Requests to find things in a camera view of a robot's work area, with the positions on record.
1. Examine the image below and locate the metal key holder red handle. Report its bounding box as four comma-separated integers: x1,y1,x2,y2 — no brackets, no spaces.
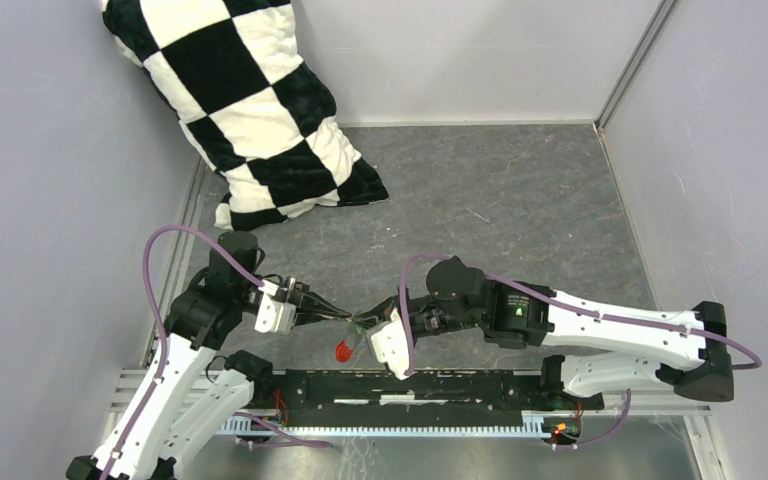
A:
334,313,366,363

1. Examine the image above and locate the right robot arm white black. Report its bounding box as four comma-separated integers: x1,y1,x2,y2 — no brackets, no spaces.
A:
362,257,735,408

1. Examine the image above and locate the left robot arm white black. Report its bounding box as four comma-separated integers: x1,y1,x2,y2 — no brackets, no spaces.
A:
66,232,301,479

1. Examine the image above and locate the black white checkered pillow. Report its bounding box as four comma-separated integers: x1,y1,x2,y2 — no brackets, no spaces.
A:
101,0,389,231

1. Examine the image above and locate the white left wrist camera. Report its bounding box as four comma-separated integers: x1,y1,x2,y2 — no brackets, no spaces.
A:
255,293,297,334

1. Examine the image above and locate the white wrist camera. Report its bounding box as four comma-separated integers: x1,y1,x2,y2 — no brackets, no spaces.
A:
367,308,411,380
255,293,297,334

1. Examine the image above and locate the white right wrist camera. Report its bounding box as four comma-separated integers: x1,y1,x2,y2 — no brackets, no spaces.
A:
367,308,411,380

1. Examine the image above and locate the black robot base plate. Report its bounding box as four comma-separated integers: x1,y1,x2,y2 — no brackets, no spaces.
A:
248,370,605,428

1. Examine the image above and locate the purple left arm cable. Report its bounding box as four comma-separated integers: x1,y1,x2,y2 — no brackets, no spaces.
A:
97,225,336,480

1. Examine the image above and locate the aluminium frame rail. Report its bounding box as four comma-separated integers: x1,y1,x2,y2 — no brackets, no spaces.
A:
102,369,712,437

